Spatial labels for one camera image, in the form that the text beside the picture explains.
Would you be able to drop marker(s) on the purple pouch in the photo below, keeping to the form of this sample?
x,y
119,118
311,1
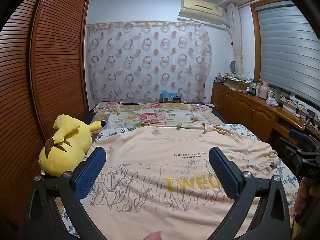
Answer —
x,y
271,102

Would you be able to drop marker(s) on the white lace curtain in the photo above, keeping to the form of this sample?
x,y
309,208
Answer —
x,y
236,30

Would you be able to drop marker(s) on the person's left hand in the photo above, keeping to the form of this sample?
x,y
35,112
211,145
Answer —
x,y
153,236

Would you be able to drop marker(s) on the wooden louvred wardrobe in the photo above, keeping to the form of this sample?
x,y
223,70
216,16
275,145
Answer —
x,y
55,55

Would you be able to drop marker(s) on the yellow plush toy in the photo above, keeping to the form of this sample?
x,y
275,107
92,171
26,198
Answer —
x,y
65,145

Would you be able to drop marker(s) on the pink bottle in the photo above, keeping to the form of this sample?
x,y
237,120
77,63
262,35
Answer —
x,y
263,91

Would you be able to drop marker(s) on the wooden cabinet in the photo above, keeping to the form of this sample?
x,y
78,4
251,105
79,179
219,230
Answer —
x,y
240,107

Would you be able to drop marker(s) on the open cardboard box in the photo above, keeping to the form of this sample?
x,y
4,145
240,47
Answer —
x,y
236,83

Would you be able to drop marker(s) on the circle patterned sheer curtain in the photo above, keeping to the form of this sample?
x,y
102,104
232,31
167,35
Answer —
x,y
140,62

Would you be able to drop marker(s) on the person's right hand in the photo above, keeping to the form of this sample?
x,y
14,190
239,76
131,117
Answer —
x,y
299,197

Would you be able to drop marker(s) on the floral blanket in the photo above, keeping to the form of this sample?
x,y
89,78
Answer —
x,y
150,117

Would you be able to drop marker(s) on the wall air conditioner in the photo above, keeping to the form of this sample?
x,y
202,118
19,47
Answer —
x,y
200,10

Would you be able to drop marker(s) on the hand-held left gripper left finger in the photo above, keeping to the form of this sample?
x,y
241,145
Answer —
x,y
91,171

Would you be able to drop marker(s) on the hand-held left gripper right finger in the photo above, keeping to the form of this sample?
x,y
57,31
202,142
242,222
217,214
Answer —
x,y
225,173

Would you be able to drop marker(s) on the blue floral bed sheet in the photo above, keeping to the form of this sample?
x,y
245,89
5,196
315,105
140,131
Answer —
x,y
250,131

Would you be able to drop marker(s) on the beige printed t-shirt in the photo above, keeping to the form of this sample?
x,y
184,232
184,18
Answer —
x,y
150,155

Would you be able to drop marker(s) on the small grey fan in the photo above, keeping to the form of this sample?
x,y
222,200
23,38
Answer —
x,y
233,67

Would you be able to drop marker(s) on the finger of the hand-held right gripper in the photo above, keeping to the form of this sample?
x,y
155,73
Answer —
x,y
297,134
287,150

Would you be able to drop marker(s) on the blue plastic bag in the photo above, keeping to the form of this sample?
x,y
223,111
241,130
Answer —
x,y
170,95

